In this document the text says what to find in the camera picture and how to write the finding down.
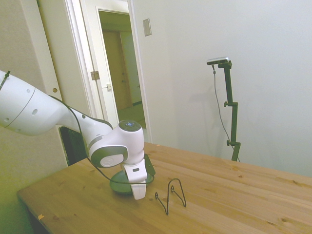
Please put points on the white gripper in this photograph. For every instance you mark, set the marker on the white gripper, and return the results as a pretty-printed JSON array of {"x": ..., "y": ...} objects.
[{"x": 136, "y": 174}]

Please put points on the dark green round plate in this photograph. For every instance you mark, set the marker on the dark green round plate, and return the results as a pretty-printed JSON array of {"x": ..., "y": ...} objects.
[{"x": 119, "y": 185}]

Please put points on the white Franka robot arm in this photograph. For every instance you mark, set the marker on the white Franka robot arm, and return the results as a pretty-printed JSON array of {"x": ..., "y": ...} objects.
[{"x": 36, "y": 109}]

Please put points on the black ribbed cabinet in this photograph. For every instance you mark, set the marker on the black ribbed cabinet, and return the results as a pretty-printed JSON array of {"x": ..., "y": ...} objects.
[{"x": 72, "y": 143}]

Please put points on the brass door hinge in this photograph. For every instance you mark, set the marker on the brass door hinge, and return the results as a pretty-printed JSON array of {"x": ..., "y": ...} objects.
[{"x": 95, "y": 75}]

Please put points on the white open door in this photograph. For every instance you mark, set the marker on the white open door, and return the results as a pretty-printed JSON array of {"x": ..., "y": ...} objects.
[{"x": 107, "y": 61}]

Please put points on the brass round door pull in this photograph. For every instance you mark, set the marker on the brass round door pull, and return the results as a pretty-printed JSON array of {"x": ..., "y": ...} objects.
[{"x": 55, "y": 90}]

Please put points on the black jointed camera stand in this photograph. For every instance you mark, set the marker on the black jointed camera stand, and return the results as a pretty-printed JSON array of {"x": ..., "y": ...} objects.
[{"x": 233, "y": 122}]

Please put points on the silver stereo camera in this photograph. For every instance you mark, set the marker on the silver stereo camera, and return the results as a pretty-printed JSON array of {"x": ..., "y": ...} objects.
[{"x": 218, "y": 60}]

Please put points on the beige light switch plate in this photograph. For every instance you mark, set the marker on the beige light switch plate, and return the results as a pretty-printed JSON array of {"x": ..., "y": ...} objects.
[{"x": 147, "y": 27}]

